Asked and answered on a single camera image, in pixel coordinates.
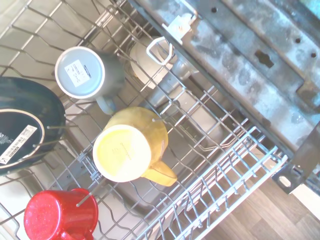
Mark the grey wire dish rack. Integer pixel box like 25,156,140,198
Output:
0,0,289,240

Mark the yellow ceramic mug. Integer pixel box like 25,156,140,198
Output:
92,106,178,187

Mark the red speckled enamel mug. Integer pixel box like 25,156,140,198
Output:
23,187,99,240

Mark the black bowl with label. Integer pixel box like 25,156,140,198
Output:
0,76,67,177

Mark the grey ceramic mug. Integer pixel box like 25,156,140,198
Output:
54,46,126,116

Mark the stained metal dishwasher door frame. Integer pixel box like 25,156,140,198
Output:
129,0,320,195

